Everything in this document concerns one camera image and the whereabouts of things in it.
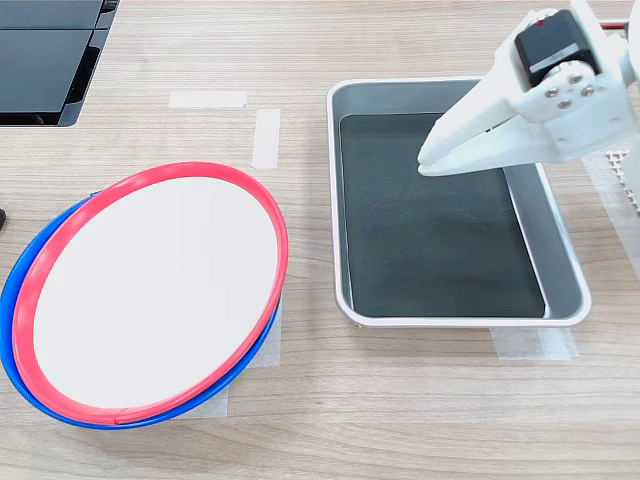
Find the red-rimmed white plate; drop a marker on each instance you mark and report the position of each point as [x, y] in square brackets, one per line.
[150, 290]

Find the pale perforated plate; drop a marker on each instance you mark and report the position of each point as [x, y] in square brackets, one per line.
[617, 159]

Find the steel tray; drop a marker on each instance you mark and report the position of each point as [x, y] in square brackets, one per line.
[550, 240]

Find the wide clear tape strip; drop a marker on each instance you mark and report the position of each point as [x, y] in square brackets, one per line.
[620, 230]

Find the black mat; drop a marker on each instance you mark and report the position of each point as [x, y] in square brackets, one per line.
[430, 240]

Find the black glossy device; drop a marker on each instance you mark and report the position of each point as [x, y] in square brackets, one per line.
[35, 65]

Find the small black object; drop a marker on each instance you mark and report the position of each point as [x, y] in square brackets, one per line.
[2, 220]

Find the blue-rimmed white plate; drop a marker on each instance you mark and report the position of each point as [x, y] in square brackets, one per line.
[6, 330]

